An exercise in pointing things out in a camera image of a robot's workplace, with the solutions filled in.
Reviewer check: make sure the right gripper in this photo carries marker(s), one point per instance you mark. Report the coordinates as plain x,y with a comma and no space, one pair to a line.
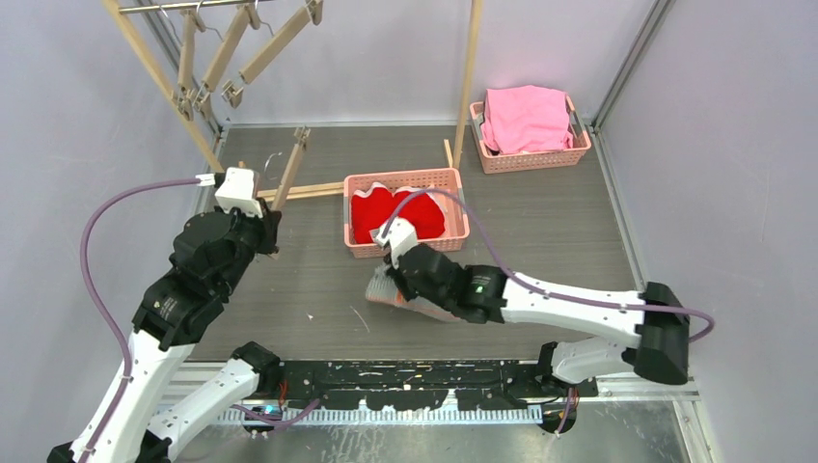
398,277

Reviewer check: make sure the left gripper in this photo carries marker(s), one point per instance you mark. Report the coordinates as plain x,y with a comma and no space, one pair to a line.
268,222

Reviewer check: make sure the grey striped underwear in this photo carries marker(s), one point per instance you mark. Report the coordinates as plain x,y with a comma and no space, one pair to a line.
382,289

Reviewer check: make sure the beige hanger holding striped underwear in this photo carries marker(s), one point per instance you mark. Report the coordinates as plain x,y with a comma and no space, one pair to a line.
302,135

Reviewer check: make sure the beige hanger holding red underwear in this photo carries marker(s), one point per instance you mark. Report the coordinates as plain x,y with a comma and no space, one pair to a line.
233,90

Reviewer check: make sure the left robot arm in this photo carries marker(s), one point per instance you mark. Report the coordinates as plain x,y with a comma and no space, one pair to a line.
210,256

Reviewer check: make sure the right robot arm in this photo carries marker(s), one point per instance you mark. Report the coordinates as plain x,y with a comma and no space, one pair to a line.
626,330

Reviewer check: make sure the empty beige clip hanger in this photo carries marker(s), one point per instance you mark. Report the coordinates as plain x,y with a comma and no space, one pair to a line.
182,95

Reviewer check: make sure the empty pink basket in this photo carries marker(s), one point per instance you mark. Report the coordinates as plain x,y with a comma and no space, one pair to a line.
386,213

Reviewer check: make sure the pink cloth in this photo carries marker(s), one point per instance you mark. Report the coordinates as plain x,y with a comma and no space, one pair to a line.
526,119

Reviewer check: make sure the wooden clothes rack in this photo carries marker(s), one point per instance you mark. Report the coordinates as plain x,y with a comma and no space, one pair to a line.
151,65

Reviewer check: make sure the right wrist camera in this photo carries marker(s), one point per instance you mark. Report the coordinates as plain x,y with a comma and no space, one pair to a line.
397,237

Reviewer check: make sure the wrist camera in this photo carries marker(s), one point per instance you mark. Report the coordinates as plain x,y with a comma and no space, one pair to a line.
236,188
397,237

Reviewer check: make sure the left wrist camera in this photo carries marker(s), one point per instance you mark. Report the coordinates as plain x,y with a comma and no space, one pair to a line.
236,188

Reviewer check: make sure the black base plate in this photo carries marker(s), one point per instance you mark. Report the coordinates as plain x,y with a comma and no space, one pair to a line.
412,385

